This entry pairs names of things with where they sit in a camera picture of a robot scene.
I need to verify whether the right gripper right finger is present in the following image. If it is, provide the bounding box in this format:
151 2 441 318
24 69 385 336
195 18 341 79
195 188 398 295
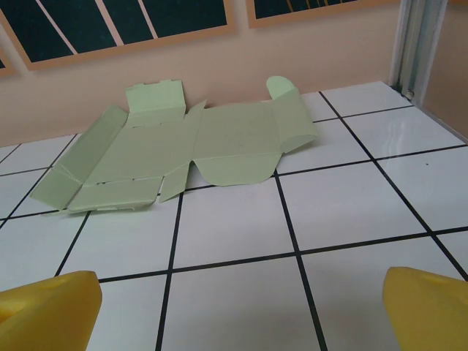
382 266 468 351

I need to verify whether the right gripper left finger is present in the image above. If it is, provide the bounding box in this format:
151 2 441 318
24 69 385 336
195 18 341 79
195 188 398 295
0 270 102 351

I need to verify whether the light green cloth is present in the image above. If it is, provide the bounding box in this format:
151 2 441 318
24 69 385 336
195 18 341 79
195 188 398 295
31 75 318 217

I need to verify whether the aluminium frame post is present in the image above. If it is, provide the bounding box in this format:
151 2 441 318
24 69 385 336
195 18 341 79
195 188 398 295
389 0 447 98

